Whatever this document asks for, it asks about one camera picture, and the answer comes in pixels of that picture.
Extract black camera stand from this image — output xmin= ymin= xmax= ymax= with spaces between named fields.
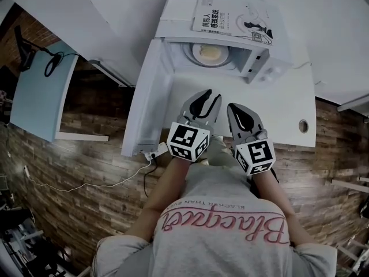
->
xmin=13 ymin=25 xmax=50 ymax=73

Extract grey printed t-shirt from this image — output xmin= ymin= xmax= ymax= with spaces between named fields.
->
xmin=93 ymin=164 xmax=338 ymax=277

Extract yellow food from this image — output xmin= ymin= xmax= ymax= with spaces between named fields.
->
xmin=198 ymin=45 xmax=222 ymax=62

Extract white desk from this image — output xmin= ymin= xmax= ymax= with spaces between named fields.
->
xmin=161 ymin=53 xmax=317 ymax=149

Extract black power cable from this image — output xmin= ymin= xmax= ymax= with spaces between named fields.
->
xmin=143 ymin=156 xmax=160 ymax=199

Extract black strap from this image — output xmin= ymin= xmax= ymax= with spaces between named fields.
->
xmin=248 ymin=177 xmax=261 ymax=197

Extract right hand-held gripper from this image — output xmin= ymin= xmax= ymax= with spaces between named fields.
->
xmin=227 ymin=103 xmax=277 ymax=176

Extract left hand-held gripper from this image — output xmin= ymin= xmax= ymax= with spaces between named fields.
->
xmin=166 ymin=89 xmax=223 ymax=163

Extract white illustrated book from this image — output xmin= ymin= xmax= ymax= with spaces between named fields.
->
xmin=190 ymin=0 xmax=275 ymax=44

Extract person's light trousers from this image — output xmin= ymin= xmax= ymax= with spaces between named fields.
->
xmin=205 ymin=134 xmax=236 ymax=170

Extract glass turntable tray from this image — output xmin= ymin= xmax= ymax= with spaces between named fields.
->
xmin=180 ymin=41 xmax=232 ymax=68

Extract white partition panel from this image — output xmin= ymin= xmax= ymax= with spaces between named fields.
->
xmin=8 ymin=0 xmax=168 ymax=88

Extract white microwave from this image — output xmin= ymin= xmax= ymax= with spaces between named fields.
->
xmin=121 ymin=0 xmax=294 ymax=158

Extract white power strip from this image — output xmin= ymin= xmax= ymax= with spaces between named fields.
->
xmin=143 ymin=142 xmax=168 ymax=160

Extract person's left forearm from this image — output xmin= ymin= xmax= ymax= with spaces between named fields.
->
xmin=126 ymin=156 xmax=191 ymax=242

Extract round white plate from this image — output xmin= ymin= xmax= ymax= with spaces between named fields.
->
xmin=191 ymin=42 xmax=229 ymax=65

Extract person's right forearm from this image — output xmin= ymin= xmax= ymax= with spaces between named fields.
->
xmin=250 ymin=169 xmax=318 ymax=246

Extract white bar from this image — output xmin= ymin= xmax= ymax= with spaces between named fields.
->
xmin=330 ymin=177 xmax=369 ymax=190

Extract white plank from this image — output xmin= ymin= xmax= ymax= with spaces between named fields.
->
xmin=337 ymin=93 xmax=369 ymax=113

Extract light blue table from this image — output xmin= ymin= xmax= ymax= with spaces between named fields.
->
xmin=10 ymin=41 xmax=110 ymax=143

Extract black cable loop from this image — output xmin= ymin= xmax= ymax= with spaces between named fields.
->
xmin=43 ymin=51 xmax=79 ymax=78

